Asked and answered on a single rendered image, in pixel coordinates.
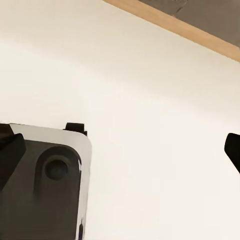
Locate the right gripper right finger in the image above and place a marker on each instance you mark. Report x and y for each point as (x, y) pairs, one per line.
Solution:
(232, 149)

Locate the cabinet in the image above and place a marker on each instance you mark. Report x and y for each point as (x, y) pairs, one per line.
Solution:
(220, 18)

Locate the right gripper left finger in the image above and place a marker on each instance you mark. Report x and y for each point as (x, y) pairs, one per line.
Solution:
(12, 149)

